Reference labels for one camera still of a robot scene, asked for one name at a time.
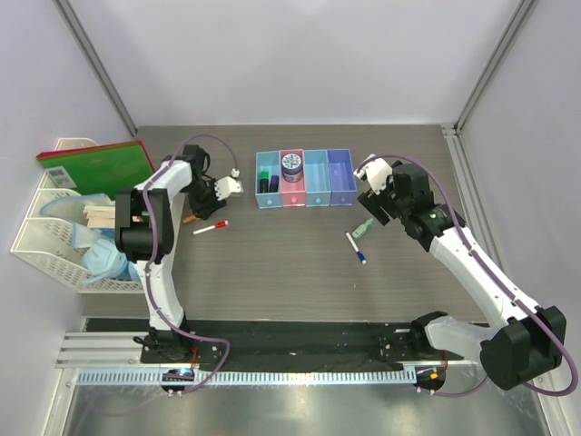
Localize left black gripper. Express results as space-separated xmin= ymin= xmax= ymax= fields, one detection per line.
xmin=183 ymin=179 xmax=227 ymax=221

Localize orange small stationery item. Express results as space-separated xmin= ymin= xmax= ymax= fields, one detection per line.
xmin=182 ymin=215 xmax=199 ymax=224

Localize red white marker pen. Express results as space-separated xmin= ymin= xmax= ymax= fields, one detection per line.
xmin=192 ymin=220 xmax=229 ymax=236

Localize light green correction tape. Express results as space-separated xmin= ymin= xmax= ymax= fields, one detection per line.
xmin=351 ymin=218 xmax=374 ymax=240

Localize green black highlighter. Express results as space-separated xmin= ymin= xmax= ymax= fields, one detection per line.
xmin=258 ymin=171 xmax=270 ymax=193

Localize purple plastic bin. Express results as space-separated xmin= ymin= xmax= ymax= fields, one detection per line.
xmin=327 ymin=149 xmax=357 ymax=206

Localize purple black highlighter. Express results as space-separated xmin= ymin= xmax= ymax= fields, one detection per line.
xmin=269 ymin=175 xmax=280 ymax=193

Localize light blue end bin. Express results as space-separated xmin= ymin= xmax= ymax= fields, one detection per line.
xmin=254 ymin=151 xmax=282 ymax=209

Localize blue white marker pen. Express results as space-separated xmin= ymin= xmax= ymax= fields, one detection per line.
xmin=345 ymin=232 xmax=367 ymax=264

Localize blue plastic bin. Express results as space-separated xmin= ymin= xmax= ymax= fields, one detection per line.
xmin=303 ymin=150 xmax=331 ymax=207

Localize blue slime jar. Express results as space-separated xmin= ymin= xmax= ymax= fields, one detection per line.
xmin=281 ymin=153 xmax=303 ymax=183

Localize pink plastic bin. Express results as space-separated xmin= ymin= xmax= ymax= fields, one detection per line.
xmin=280 ymin=149 xmax=306 ymax=207

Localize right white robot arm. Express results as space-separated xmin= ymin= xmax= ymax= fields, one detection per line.
xmin=354 ymin=155 xmax=578 ymax=395

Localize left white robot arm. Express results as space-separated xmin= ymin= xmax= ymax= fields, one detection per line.
xmin=114 ymin=144 xmax=226 ymax=363

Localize green folder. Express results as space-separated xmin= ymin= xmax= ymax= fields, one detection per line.
xmin=36 ymin=141 xmax=154 ymax=199

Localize wooden blocks stack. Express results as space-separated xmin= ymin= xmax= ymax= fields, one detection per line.
xmin=84 ymin=205 xmax=115 ymax=229

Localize blue face masks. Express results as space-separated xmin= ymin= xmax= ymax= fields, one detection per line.
xmin=39 ymin=193 xmax=140 ymax=285

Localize white mesh desk organizer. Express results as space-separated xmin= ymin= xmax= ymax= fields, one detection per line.
xmin=11 ymin=138 xmax=143 ymax=293

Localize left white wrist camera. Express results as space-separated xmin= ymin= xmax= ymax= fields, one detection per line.
xmin=214 ymin=168 xmax=243 ymax=201

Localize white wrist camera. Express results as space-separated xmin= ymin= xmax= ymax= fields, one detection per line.
xmin=214 ymin=168 xmax=243 ymax=201
xmin=353 ymin=154 xmax=392 ymax=194

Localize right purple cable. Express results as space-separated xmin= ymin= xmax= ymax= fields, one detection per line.
xmin=356 ymin=154 xmax=577 ymax=400

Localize purple cable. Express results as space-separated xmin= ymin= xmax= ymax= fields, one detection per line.
xmin=141 ymin=134 xmax=241 ymax=396
xmin=356 ymin=154 xmax=577 ymax=400

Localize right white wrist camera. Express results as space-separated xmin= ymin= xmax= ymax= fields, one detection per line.
xmin=353 ymin=154 xmax=392 ymax=194

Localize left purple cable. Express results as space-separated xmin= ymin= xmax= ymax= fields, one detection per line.
xmin=141 ymin=134 xmax=241 ymax=396

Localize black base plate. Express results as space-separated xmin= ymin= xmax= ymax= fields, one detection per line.
xmin=86 ymin=318 xmax=458 ymax=373

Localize white slotted cable duct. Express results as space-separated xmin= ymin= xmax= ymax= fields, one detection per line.
xmin=76 ymin=367 xmax=417 ymax=387

